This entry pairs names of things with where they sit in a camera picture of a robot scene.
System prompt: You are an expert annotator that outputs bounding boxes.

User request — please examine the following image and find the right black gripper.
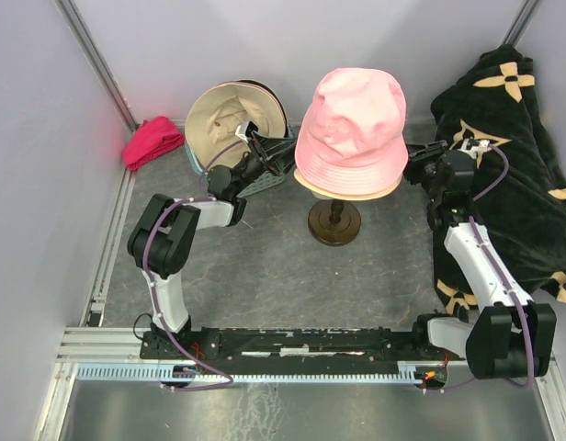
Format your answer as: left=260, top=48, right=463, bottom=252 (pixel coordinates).
left=393, top=140, right=449, bottom=202

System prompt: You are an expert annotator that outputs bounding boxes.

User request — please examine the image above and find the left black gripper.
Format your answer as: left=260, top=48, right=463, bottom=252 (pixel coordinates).
left=232, top=130, right=307, bottom=197

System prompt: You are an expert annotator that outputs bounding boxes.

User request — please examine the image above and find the pink beige bucket hat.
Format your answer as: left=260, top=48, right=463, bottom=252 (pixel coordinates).
left=295, top=67, right=408, bottom=192

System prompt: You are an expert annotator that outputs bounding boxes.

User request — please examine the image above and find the peach bucket hat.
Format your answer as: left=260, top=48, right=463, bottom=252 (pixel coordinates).
left=293, top=169, right=402, bottom=201

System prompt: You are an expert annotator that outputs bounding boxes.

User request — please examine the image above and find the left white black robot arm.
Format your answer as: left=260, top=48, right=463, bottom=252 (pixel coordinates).
left=128, top=123, right=297, bottom=358

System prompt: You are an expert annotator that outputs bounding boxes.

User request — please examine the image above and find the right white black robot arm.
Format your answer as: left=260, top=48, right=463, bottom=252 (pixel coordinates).
left=404, top=139, right=557, bottom=389

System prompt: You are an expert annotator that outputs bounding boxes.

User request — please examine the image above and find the teal plastic basket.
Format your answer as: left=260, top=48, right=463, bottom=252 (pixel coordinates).
left=185, top=135, right=291, bottom=200

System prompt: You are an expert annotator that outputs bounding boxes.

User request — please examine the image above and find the beige hat in basket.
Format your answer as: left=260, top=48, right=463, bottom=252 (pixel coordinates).
left=185, top=80, right=288, bottom=169

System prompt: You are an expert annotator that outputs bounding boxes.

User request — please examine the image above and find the dark wooden hat stand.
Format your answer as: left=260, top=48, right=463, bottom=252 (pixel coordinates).
left=308, top=199, right=361, bottom=246

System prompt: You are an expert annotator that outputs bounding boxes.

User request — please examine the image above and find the black floral blanket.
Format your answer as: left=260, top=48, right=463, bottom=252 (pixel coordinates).
left=431, top=45, right=566, bottom=304

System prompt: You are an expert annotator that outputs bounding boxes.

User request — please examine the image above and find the red cloth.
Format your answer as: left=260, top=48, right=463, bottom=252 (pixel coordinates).
left=121, top=116, right=186, bottom=171

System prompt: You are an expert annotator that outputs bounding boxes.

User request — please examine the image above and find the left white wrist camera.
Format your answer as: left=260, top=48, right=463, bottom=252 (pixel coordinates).
left=235, top=120, right=258, bottom=142

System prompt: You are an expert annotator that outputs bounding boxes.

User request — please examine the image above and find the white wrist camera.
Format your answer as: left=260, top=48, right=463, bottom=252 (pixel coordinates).
left=235, top=120, right=258, bottom=142
left=454, top=138, right=492, bottom=160

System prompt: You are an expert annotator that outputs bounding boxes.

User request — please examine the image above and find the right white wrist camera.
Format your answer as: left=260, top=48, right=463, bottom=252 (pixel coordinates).
left=454, top=138, right=492, bottom=160

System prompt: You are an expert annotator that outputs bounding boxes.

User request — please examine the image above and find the right aluminium frame post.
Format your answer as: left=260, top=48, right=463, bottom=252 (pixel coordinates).
left=502, top=0, right=541, bottom=46

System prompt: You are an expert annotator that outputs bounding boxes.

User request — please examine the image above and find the aluminium frame post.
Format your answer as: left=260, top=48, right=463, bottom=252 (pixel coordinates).
left=54, top=0, right=140, bottom=132
left=502, top=0, right=541, bottom=46

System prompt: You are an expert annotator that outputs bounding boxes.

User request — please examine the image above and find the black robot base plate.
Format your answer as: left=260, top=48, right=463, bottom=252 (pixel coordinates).
left=140, top=325, right=468, bottom=374

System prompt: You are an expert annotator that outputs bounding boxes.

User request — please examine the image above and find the left aluminium frame post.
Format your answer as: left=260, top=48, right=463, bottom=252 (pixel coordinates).
left=54, top=0, right=140, bottom=132

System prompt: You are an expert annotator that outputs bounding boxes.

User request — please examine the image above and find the light blue cable duct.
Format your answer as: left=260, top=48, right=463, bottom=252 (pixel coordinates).
left=75, top=363, right=439, bottom=386

